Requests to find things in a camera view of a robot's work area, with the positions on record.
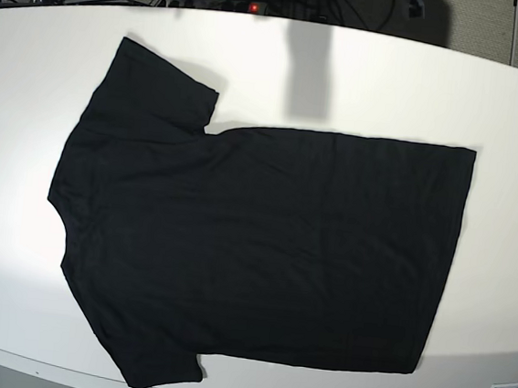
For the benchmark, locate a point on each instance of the black T-shirt with print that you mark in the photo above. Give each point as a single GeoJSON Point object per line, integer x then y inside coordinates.
{"type": "Point", "coordinates": [305, 248]}

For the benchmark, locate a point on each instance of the black power strip red light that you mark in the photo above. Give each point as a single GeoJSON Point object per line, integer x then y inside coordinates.
{"type": "Point", "coordinates": [253, 8]}

